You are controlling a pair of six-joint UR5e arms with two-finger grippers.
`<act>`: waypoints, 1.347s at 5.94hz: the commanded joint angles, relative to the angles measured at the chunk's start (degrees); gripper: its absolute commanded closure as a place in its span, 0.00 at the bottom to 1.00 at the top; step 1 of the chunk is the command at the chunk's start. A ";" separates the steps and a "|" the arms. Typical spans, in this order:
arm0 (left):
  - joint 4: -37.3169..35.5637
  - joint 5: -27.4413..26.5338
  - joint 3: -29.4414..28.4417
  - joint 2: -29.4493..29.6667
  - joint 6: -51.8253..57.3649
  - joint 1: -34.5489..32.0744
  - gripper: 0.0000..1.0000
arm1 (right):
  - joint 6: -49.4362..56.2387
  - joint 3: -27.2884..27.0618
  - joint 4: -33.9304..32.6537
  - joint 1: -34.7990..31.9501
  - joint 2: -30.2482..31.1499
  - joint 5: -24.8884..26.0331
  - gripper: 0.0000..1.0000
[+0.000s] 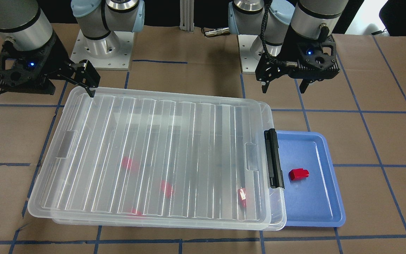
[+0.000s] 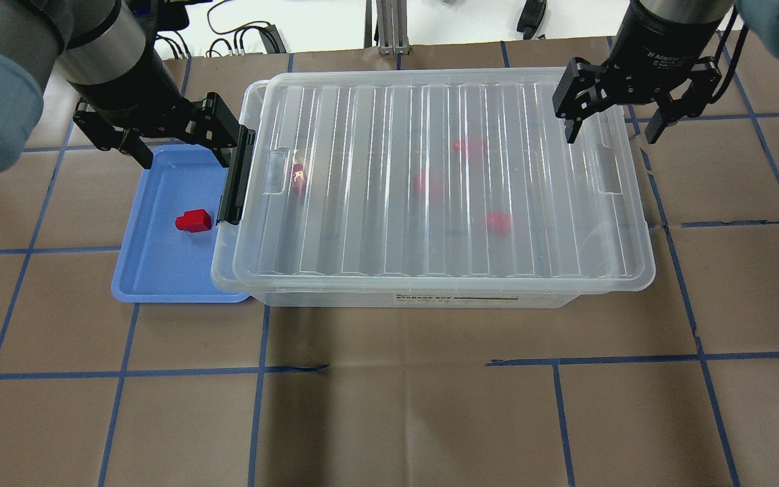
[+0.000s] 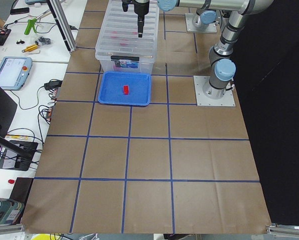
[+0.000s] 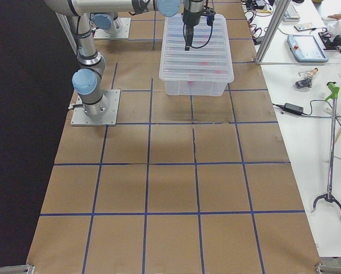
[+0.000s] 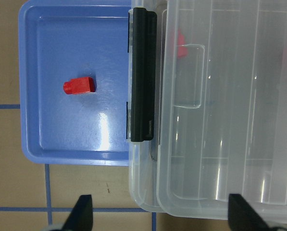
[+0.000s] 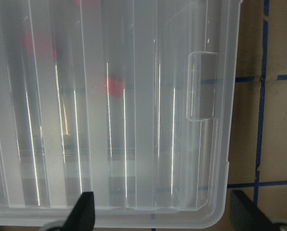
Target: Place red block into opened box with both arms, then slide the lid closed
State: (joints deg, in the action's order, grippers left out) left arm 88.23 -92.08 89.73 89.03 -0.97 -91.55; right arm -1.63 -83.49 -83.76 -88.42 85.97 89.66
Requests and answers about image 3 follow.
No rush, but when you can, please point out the blue teach pendant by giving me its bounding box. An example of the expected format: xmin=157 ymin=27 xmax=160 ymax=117
xmin=0 ymin=56 xmax=33 ymax=91

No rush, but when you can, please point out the black smartphone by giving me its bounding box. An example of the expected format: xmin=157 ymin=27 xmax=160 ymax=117
xmin=10 ymin=7 xmax=30 ymax=15

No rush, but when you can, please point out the black monitor stand base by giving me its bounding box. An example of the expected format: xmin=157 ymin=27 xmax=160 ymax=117
xmin=0 ymin=140 xmax=38 ymax=171

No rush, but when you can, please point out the black box latch handle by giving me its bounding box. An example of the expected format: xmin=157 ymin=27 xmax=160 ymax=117
xmin=110 ymin=55 xmax=140 ymax=62

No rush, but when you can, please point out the teal device box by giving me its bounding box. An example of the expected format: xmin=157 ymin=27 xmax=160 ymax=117
xmin=0 ymin=198 xmax=24 ymax=226

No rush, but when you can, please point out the black power adapter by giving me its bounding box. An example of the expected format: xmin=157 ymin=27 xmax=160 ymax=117
xmin=44 ymin=79 xmax=63 ymax=91

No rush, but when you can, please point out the green handled tool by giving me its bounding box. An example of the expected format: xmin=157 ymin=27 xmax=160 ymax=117
xmin=24 ymin=18 xmax=37 ymax=35

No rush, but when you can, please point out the aluminium frame post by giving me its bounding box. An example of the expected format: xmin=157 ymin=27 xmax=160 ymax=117
xmin=46 ymin=0 xmax=76 ymax=52

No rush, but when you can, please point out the blue plastic tray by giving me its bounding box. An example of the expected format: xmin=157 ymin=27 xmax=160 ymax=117
xmin=98 ymin=71 xmax=151 ymax=106

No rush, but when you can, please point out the clear plastic storage box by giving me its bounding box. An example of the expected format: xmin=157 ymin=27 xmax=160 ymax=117
xmin=95 ymin=0 xmax=159 ymax=74

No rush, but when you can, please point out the brass cylinder tool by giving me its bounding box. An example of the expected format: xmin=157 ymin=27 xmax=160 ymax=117
xmin=22 ymin=44 xmax=39 ymax=53

